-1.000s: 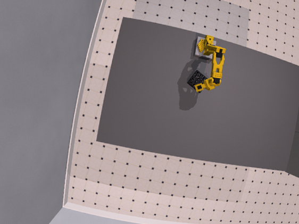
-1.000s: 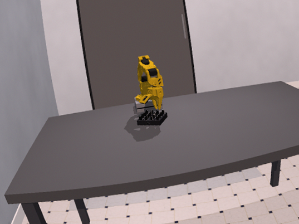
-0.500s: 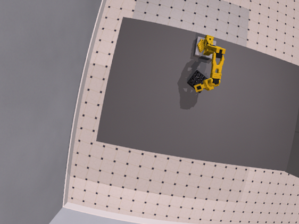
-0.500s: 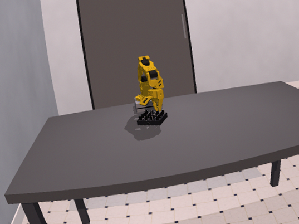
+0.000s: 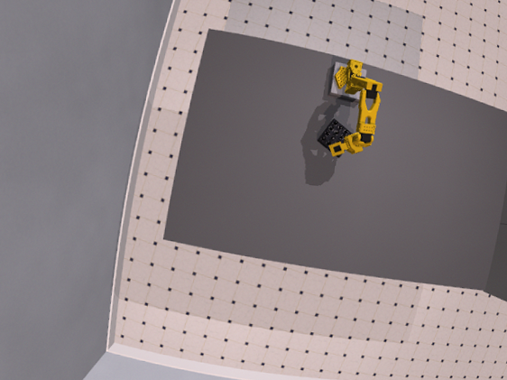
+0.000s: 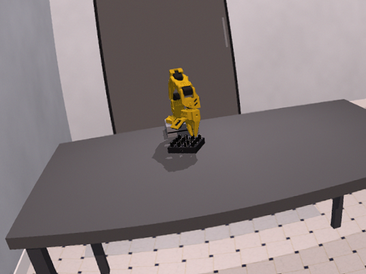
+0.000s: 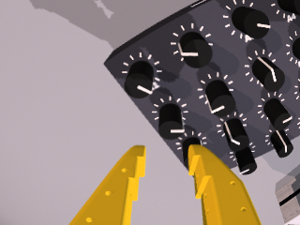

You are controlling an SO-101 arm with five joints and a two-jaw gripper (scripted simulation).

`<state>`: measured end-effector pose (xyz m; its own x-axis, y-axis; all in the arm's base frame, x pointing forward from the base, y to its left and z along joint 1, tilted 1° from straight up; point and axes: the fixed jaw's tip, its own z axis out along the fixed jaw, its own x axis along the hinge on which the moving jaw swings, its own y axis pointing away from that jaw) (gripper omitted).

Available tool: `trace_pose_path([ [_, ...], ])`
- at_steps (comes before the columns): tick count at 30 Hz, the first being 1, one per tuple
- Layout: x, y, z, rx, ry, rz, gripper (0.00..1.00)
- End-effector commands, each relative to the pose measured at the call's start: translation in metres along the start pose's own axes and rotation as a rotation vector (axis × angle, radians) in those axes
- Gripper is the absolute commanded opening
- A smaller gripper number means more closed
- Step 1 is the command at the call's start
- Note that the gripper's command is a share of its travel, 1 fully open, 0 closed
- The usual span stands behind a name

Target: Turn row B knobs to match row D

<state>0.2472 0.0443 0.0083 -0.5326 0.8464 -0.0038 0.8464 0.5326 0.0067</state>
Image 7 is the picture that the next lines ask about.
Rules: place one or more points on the black knob box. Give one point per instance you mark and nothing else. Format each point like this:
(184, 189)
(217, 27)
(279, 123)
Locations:
(167, 73)

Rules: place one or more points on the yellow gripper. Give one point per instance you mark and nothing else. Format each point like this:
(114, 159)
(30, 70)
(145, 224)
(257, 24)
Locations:
(225, 199)

